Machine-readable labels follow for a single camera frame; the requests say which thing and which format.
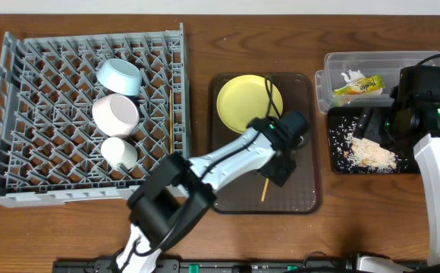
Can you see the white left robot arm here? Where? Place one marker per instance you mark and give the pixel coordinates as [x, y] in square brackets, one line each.
[179, 192]

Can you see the white plastic cup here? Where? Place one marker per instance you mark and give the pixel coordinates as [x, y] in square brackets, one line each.
[118, 152]

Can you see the white crumpled tissue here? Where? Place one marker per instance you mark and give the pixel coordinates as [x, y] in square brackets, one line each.
[352, 76]

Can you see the wooden chopstick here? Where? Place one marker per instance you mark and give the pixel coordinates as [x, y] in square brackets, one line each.
[264, 190]
[171, 121]

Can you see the pink white bowl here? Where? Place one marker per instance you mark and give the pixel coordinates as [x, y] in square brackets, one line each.
[115, 115]

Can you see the grey plastic dishwasher rack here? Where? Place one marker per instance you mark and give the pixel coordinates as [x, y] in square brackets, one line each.
[49, 142]

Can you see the rice food scraps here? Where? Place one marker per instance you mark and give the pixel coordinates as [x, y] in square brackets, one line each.
[353, 156]

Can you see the light blue bowl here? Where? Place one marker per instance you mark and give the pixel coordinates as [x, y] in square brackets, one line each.
[120, 76]

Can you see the yellow round plate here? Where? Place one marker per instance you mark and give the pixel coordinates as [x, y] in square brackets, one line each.
[246, 97]

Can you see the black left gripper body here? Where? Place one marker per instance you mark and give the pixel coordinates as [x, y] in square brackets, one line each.
[278, 171]

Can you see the clear plastic waste bin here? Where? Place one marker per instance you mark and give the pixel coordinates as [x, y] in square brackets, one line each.
[386, 64]

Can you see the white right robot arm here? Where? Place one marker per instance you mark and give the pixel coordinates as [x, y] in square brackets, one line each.
[411, 126]

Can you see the dark brown serving tray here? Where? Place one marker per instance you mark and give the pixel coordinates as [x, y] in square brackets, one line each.
[301, 195]

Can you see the green orange snack wrapper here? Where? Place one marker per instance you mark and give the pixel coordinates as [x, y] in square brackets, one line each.
[367, 86]

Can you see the black waste tray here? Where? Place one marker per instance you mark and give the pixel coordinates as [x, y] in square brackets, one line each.
[404, 165]

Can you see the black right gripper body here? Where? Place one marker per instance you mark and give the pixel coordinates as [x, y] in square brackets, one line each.
[378, 127]

